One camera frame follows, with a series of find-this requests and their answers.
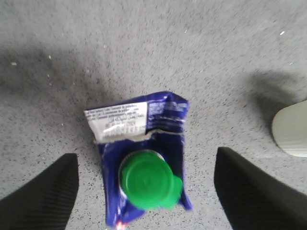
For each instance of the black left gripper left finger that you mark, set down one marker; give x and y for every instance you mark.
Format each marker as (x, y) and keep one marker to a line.
(45, 202)

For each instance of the blue white milk carton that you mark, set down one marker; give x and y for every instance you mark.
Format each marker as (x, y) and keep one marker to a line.
(141, 145)

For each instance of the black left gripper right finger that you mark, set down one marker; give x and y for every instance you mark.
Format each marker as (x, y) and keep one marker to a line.
(254, 200)

